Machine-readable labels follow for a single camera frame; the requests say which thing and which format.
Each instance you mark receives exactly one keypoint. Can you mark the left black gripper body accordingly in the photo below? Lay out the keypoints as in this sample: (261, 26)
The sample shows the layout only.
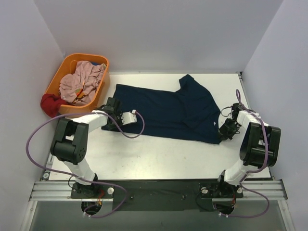
(115, 122)

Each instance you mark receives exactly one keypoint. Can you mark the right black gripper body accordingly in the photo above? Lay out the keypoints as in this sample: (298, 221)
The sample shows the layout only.
(224, 130)

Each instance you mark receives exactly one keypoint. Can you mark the navy blue t shirt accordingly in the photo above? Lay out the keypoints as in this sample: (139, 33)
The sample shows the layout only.
(189, 113)

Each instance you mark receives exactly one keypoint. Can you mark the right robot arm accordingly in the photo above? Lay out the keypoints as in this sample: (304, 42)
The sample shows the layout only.
(259, 148)

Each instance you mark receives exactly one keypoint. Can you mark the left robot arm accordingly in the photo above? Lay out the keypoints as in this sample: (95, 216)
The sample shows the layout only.
(70, 140)

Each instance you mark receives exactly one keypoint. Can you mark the pink t shirt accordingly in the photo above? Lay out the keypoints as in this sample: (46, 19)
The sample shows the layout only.
(80, 87)

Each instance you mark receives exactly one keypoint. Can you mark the red t shirt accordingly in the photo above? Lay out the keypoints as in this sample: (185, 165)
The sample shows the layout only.
(51, 104)

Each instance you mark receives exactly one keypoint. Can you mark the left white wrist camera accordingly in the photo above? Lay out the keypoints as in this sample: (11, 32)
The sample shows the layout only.
(129, 117)

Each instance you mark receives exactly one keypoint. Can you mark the aluminium frame rail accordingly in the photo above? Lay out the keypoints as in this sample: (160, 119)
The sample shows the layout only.
(60, 191)

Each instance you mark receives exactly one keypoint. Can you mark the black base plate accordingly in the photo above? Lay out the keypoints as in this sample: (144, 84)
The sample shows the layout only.
(159, 195)

